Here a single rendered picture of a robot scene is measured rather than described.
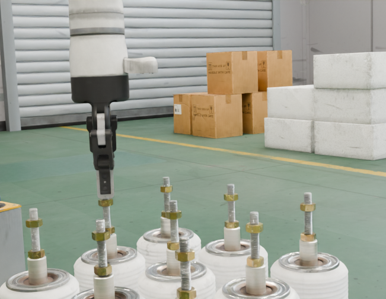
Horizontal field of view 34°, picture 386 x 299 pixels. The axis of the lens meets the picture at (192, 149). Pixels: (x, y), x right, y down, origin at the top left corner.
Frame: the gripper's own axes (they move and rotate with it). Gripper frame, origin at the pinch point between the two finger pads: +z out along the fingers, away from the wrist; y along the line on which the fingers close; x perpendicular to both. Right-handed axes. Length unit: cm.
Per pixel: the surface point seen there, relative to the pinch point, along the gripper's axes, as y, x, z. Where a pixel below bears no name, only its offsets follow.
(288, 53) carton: -381, 128, -24
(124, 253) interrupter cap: -0.4, 2.0, 9.9
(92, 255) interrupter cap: -0.1, -2.3, 9.9
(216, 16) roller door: -592, 106, -70
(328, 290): 13.4, 26.0, 12.1
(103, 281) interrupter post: 17.7, -0.2, 7.5
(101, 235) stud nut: 17.5, -0.1, 2.5
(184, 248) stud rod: 25.6, 7.9, 2.1
